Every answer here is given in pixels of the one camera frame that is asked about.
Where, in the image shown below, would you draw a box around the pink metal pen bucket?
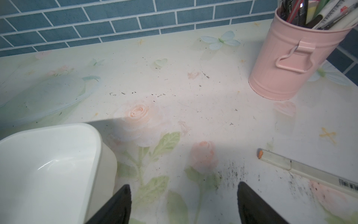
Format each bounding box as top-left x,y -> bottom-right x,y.
249,8 -> 352,100

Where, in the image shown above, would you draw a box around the clear pen on table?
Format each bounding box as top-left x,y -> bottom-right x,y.
257,148 -> 358,197

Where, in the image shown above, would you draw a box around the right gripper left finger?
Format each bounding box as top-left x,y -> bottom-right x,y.
86,184 -> 132,224

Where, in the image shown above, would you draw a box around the white plastic storage box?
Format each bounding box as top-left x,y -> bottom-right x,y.
1,123 -> 117,224

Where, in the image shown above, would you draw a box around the pens in bucket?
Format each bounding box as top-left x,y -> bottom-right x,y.
276,0 -> 358,30

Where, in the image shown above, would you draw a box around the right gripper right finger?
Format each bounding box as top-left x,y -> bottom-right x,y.
237,182 -> 288,224

